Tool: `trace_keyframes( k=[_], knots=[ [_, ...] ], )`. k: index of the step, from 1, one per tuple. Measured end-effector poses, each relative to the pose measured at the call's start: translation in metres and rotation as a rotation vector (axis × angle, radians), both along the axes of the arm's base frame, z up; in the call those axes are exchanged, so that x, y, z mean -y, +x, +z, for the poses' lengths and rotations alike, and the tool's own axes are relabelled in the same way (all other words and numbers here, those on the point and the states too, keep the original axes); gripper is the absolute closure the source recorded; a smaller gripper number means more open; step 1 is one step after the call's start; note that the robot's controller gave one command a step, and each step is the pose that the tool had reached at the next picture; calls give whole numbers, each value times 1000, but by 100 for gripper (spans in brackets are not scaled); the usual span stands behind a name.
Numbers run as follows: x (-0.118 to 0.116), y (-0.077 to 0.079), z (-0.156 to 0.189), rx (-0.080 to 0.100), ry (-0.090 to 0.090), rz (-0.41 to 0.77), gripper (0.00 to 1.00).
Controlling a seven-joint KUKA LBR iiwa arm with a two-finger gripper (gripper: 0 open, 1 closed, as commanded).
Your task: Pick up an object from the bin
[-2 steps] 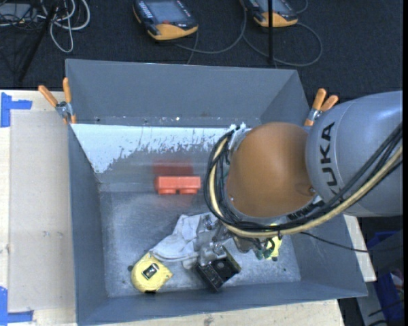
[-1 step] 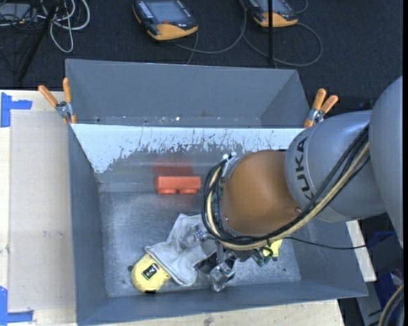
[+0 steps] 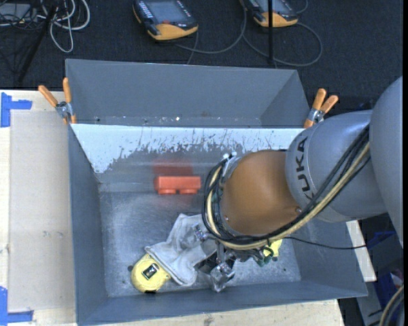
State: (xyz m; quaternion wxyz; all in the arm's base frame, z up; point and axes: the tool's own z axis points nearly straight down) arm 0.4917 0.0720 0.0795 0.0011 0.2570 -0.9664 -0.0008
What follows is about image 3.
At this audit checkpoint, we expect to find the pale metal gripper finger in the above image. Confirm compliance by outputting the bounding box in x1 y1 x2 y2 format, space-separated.
190 223 210 247
209 261 236 293

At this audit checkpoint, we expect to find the white cloth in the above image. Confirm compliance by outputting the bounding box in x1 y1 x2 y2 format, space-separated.
144 213 219 287

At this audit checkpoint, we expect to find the orange toy brick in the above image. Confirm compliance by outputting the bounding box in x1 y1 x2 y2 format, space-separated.
153 175 203 196

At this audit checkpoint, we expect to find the yellow tape measure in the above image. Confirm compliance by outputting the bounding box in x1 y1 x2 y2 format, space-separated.
130 253 173 294

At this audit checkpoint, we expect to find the grey metal bin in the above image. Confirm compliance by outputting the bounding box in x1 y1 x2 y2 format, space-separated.
65 58 369 326

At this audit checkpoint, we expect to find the pale wood flat board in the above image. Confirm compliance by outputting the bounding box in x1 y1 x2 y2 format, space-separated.
7 109 78 314

